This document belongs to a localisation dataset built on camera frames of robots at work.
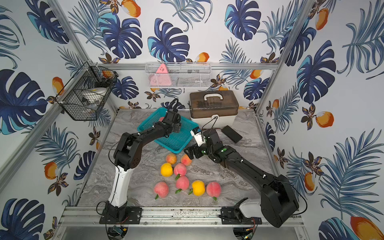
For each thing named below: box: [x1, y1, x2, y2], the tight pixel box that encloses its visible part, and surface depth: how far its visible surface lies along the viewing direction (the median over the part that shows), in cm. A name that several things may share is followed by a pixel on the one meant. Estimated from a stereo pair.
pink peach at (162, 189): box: [154, 181, 170, 199], surface depth 79 cm
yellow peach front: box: [192, 180, 206, 197], surface depth 80 cm
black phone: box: [221, 125, 243, 144], surface depth 106 cm
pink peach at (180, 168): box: [173, 163, 187, 177], surface depth 86 cm
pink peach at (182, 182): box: [176, 175, 190, 191], surface depth 82 cm
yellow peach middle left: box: [160, 162, 174, 177], surface depth 87 cm
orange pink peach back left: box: [166, 153, 177, 164], surface depth 91 cm
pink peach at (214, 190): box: [206, 181, 222, 201], surface depth 79 cm
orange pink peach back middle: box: [180, 154, 192, 166], surface depth 90 cm
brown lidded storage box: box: [188, 90, 239, 130], surface depth 102 cm
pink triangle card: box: [148, 63, 172, 86], surface depth 92 cm
